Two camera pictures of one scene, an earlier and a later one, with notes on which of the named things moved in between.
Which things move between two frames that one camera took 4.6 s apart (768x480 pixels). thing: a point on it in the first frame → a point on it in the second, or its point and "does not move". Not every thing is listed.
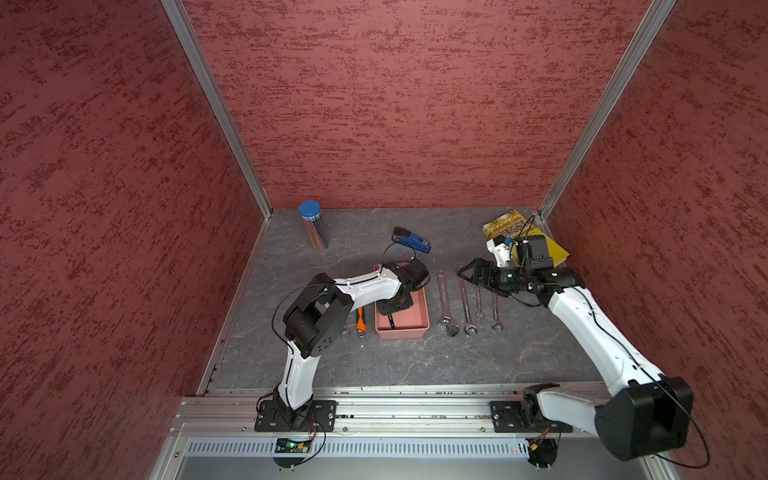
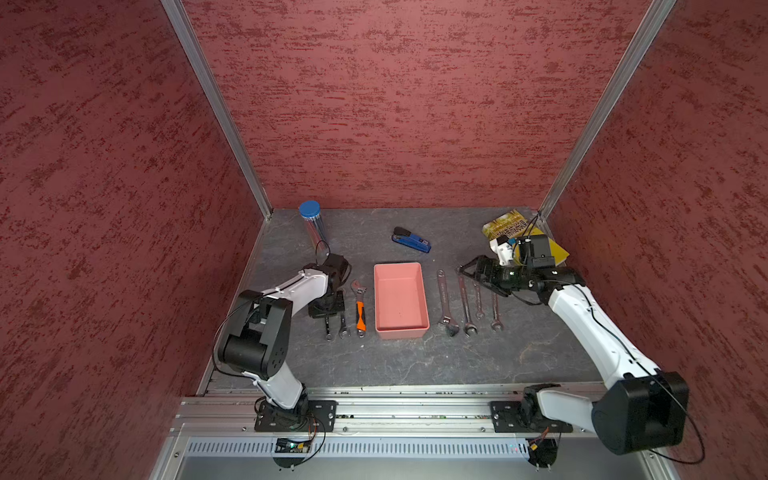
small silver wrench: x=496 y=319 does not move
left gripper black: x=385 y=309 → x=339 y=307
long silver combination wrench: x=452 y=327 does not move
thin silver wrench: x=468 y=324 does not move
